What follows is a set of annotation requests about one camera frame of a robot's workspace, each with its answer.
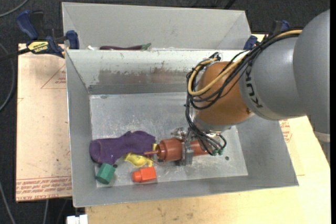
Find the orange plastic block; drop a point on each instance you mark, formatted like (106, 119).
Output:
(144, 174)

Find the yellow toy banana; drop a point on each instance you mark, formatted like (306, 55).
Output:
(136, 159)

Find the green hexagonal block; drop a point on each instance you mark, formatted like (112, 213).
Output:
(105, 173)

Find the purple sock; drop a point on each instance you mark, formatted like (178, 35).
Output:
(118, 145)

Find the brown cardboard board red print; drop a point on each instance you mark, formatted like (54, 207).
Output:
(42, 123)

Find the grey metal bin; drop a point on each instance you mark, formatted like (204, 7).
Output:
(147, 112)

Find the red-brown squeeze bottle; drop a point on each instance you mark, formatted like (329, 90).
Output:
(170, 149)

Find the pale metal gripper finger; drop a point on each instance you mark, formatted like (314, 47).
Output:
(178, 133)
(188, 157)

